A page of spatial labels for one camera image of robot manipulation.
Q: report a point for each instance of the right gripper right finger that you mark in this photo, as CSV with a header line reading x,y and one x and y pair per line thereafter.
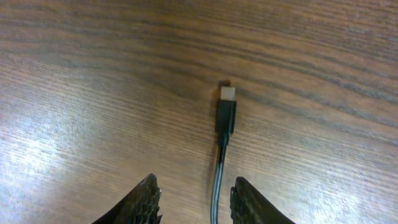
x,y
249,206

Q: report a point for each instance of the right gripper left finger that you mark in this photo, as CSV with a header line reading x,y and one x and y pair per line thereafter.
x,y
139,206

